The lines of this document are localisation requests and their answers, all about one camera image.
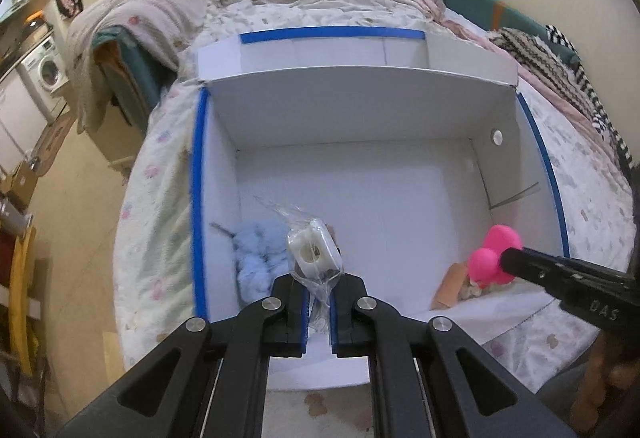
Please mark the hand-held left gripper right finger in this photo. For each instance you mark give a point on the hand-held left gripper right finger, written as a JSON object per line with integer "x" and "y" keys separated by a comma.
{"x": 340, "y": 318}

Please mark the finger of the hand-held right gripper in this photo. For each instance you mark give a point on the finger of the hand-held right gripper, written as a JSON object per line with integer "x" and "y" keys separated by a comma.
{"x": 555, "y": 283}
{"x": 540, "y": 260}

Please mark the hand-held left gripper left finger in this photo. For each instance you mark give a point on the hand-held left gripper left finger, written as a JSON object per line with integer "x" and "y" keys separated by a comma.
{"x": 295, "y": 313}

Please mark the pink soft toy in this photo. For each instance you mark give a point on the pink soft toy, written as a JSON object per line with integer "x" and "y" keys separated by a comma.
{"x": 487, "y": 263}

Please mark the light blue fluffy toy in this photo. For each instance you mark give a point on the light blue fluffy toy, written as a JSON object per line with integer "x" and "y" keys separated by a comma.
{"x": 257, "y": 263}

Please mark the white toy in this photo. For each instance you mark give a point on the white toy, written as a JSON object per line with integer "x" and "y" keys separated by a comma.
{"x": 312, "y": 250}

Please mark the brown wooden block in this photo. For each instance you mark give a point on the brown wooden block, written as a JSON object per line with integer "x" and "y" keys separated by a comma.
{"x": 450, "y": 285}

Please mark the blue and white cardboard box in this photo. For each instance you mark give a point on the blue and white cardboard box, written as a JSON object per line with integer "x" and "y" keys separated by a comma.
{"x": 375, "y": 188}

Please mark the person's right hand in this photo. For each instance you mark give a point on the person's right hand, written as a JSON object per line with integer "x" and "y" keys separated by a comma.
{"x": 615, "y": 373}

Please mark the person's grey pants leg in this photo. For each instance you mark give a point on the person's grey pants leg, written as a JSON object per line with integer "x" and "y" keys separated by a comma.
{"x": 565, "y": 388}

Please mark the black and white striped cloth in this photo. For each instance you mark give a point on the black and white striped cloth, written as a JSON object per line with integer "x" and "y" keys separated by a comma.
{"x": 595, "y": 93}

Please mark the bed with floral sheet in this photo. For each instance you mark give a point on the bed with floral sheet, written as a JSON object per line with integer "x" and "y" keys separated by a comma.
{"x": 160, "y": 198}

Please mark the patterned knit blanket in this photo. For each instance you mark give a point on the patterned knit blanket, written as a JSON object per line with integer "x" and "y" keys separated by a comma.
{"x": 540, "y": 53}

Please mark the teal headboard cushion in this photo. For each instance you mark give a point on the teal headboard cushion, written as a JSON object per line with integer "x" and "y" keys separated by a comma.
{"x": 470, "y": 0}

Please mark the brown cardboard box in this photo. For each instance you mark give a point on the brown cardboard box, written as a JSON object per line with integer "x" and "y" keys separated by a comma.
{"x": 20, "y": 183}

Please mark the grey floral duvet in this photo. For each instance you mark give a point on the grey floral duvet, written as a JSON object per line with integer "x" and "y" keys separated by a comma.
{"x": 150, "y": 8}

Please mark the white washing machine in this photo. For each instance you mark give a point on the white washing machine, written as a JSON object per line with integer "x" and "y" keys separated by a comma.
{"x": 47, "y": 73}

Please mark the white floor cabinet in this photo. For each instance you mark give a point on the white floor cabinet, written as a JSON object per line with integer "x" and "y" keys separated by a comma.
{"x": 12, "y": 113}

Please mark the yellow wooden frame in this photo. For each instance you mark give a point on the yellow wooden frame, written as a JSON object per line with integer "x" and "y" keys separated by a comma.
{"x": 22, "y": 293}

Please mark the teal bed frame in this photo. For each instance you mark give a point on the teal bed frame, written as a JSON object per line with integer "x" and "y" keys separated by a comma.
{"x": 135, "y": 88}

